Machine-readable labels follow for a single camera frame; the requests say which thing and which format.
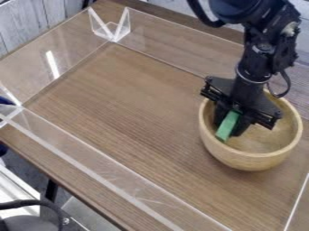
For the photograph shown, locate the clear acrylic enclosure walls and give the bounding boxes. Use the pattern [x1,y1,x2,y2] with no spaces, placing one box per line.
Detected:
[0,0,309,231]

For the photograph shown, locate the light wooden bowl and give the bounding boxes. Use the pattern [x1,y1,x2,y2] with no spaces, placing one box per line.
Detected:
[198,94,304,171]

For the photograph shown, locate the black table leg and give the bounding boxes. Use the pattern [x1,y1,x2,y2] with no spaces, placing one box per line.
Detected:
[44,180,58,202]

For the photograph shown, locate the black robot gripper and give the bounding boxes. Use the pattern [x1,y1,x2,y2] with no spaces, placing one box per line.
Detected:
[201,76,282,136]

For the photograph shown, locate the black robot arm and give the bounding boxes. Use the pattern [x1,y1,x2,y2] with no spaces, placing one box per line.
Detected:
[187,0,301,141]

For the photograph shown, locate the green rectangular block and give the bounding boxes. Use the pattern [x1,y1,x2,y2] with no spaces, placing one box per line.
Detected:
[215,110,241,143]

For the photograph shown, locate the black cable loop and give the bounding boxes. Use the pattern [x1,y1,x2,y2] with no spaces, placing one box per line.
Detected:
[0,199,68,231]

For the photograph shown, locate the blue object at left edge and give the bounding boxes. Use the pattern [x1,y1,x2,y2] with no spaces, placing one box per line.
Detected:
[0,96,15,106]

